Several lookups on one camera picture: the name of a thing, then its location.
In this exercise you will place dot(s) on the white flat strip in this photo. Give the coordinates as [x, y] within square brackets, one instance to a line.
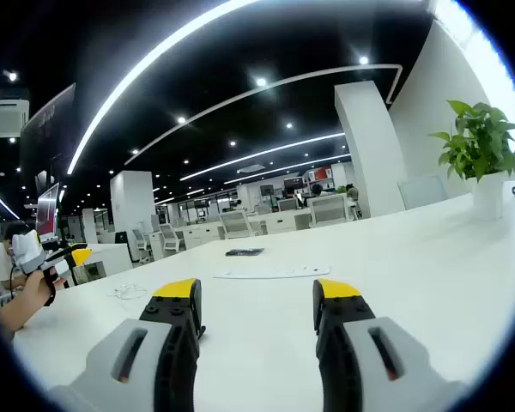
[272, 272]

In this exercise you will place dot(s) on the computer monitor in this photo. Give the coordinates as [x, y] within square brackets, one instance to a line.
[47, 210]

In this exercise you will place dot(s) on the red wall panel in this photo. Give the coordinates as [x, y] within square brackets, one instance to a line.
[322, 173]

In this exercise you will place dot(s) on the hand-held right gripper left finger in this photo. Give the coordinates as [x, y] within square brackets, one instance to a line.
[111, 365]

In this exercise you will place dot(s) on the white desktop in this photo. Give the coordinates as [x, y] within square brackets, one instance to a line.
[257, 343]

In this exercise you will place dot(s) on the round ceiling spotlights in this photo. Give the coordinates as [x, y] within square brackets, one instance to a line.
[262, 81]

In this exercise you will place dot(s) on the straight ceiling light strips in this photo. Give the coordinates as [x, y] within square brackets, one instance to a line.
[262, 155]

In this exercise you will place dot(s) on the white ceiling air conditioner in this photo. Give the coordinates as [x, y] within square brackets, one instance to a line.
[252, 168]
[8, 116]

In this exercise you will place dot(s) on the white side desk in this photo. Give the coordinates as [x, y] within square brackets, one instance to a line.
[111, 257]

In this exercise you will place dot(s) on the black flat packet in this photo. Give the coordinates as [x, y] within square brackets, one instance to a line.
[244, 252]

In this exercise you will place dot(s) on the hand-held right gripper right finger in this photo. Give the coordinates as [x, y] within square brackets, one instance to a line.
[403, 369]

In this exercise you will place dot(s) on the large bright window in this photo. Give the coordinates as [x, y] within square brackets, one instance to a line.
[463, 21]

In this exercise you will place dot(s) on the group of white office chairs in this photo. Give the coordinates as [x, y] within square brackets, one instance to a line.
[236, 223]

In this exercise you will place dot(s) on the dark hanging screen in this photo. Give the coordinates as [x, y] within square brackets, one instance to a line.
[47, 129]

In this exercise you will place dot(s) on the frosted white chair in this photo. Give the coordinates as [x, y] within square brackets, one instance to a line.
[422, 193]

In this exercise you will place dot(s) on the person's left hand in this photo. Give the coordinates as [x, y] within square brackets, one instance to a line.
[38, 284]

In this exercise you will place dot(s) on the curved ceiling light strip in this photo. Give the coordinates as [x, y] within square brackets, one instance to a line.
[124, 81]

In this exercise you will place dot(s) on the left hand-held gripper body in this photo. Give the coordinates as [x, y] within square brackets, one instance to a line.
[26, 251]

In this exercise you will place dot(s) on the green plant in white pot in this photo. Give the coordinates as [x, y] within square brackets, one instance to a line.
[482, 146]

